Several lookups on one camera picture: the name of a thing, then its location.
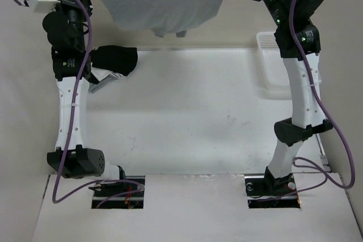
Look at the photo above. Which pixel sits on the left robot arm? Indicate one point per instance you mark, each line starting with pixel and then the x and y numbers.
pixel 72 157

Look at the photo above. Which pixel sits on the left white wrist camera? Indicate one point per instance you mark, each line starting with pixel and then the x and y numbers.
pixel 41 6

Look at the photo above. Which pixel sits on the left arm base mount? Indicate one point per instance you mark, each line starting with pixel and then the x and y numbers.
pixel 118 195

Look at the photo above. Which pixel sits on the white plastic basket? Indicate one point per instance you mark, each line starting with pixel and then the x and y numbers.
pixel 274 72

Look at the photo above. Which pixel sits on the right aluminium table rail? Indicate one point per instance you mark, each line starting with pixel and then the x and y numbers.
pixel 323 157

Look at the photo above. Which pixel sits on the white folded tank top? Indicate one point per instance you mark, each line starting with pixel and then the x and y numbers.
pixel 101 74

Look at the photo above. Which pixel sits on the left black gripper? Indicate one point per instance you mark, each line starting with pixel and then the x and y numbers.
pixel 68 1

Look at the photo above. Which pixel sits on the grey folded tank top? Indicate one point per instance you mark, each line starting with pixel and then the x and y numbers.
pixel 96 84

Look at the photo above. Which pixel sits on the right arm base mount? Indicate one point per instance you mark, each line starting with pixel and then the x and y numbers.
pixel 262 195

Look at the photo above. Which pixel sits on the grey tank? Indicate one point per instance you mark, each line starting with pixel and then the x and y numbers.
pixel 96 84
pixel 162 16

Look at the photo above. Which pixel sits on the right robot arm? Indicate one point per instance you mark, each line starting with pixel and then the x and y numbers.
pixel 299 43

